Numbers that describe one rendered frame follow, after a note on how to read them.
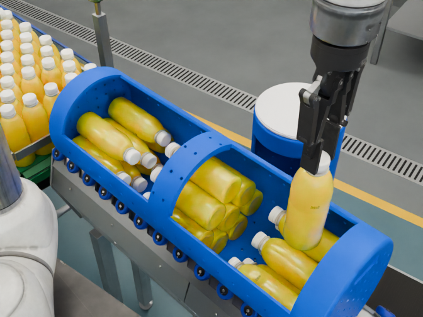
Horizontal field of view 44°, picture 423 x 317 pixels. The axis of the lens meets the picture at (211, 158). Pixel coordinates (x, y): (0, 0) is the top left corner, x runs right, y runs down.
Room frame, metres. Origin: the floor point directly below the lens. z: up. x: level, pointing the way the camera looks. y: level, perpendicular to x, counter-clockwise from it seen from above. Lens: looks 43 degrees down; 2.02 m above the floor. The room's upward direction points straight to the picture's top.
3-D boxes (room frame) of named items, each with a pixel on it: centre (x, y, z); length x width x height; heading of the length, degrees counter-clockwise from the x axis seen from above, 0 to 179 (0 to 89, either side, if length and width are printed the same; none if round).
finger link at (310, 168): (0.59, -0.15, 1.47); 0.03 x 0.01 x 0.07; 46
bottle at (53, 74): (1.42, 0.52, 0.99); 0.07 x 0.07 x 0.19
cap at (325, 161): (0.61, -0.17, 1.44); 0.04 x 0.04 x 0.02
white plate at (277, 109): (1.27, -0.27, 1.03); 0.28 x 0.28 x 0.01
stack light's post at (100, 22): (1.74, 0.41, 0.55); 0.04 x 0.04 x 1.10; 46
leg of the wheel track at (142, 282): (1.22, 0.28, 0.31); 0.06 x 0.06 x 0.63; 46
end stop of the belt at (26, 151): (1.27, 0.44, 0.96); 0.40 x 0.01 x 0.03; 136
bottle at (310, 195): (0.61, -0.17, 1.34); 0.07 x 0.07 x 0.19
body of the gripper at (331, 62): (0.61, -0.17, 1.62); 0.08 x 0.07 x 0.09; 136
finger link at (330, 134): (0.63, -0.19, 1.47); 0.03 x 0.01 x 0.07; 46
